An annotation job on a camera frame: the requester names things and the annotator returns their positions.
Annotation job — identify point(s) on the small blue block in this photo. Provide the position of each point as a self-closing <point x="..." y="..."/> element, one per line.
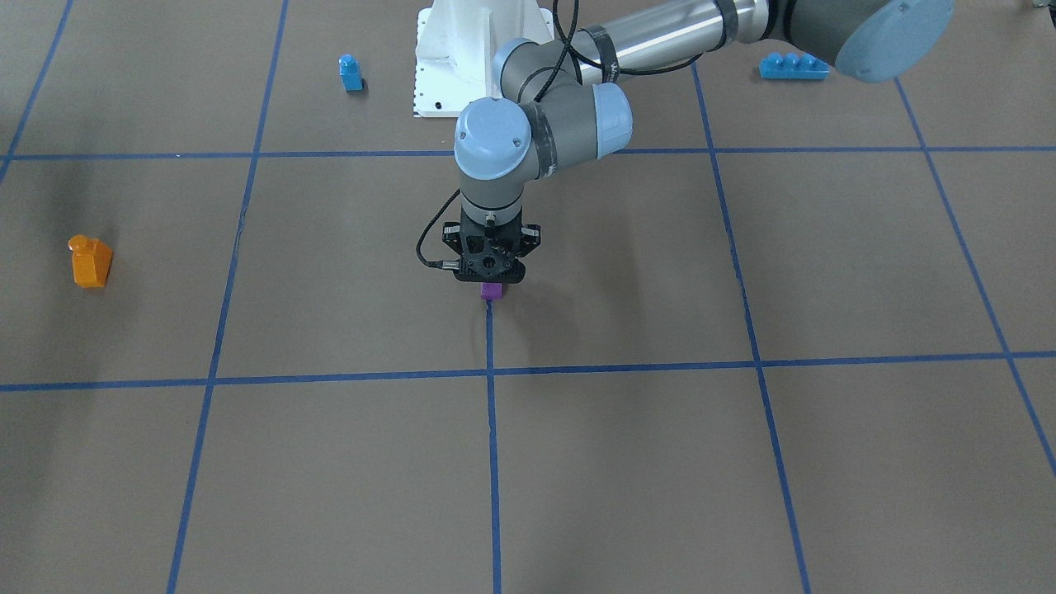
<point x="349" y="72"/>

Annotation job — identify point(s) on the brown paper table cover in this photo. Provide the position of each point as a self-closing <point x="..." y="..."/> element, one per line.
<point x="799" y="337"/>

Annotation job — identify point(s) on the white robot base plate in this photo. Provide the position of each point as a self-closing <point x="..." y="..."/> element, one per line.
<point x="456" y="41"/>

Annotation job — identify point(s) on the long blue studded block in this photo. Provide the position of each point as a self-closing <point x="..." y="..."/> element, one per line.
<point x="793" y="66"/>

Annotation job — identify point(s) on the orange trapezoid block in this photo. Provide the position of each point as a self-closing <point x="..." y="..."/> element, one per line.
<point x="91" y="261"/>

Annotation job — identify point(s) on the purple trapezoid block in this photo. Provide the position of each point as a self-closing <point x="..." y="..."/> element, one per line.
<point x="491" y="291"/>

